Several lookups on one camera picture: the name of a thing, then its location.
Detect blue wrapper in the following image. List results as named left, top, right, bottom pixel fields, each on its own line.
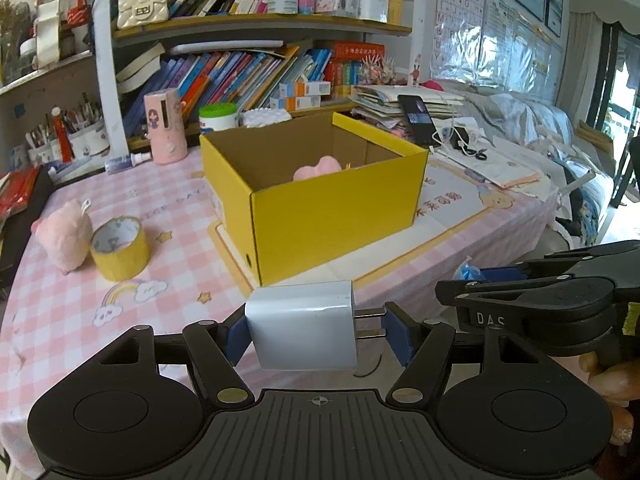
left=452, top=256, right=485, bottom=281

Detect white charger plug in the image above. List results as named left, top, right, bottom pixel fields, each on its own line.
left=244, top=281, right=386, bottom=372

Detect yellow tape roll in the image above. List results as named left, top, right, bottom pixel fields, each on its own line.
left=90, top=216, right=151, bottom=282

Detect yellow cardboard box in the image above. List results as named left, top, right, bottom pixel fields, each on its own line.
left=200, top=113, right=427, bottom=285

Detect pink pig plush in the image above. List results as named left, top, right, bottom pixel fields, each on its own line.
left=30, top=198, right=93, bottom=274

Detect pink heart plush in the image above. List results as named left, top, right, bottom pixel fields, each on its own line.
left=293, top=155, right=342, bottom=181

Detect person's right hand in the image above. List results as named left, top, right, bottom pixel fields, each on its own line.
left=578, top=352, right=640, bottom=446

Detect white yellow placemat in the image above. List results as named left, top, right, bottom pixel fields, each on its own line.
left=207, top=156, right=516, bottom=298

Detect scissors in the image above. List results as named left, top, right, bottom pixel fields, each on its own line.
left=458, top=145, right=487, bottom=160

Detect pink checkered tablecloth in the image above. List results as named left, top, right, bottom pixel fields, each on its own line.
left=1, top=152, right=555, bottom=478

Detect black smartphone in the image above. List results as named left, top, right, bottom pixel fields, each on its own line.
left=397, top=94, right=442, bottom=148

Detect small spray bottle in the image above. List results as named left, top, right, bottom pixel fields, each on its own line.
left=104, top=153, right=152, bottom=174

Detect black Yamaha keyboard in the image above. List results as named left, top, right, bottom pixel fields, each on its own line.
left=1, top=169, right=54, bottom=300

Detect white jar green lid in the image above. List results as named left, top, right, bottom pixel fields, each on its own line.
left=198, top=103, right=239, bottom=132

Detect white quilted purse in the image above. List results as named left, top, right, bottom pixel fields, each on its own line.
left=241, top=107, right=292, bottom=128

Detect white pen holder cups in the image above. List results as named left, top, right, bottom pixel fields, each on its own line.
left=25, top=120, right=110, bottom=166

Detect pink cylindrical humidifier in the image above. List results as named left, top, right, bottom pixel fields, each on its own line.
left=143, top=88, right=188, bottom=165

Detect red paper stack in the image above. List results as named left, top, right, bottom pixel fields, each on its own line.
left=0, top=168, right=40, bottom=222

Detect row of colourful books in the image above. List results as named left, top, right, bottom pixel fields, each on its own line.
left=117, top=41, right=334, bottom=137

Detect white shelf unit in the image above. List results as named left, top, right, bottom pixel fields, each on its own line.
left=0, top=49, right=109, bottom=172

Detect cream quilted handbag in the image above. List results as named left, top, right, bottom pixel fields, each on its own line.
left=117, top=0, right=168, bottom=30

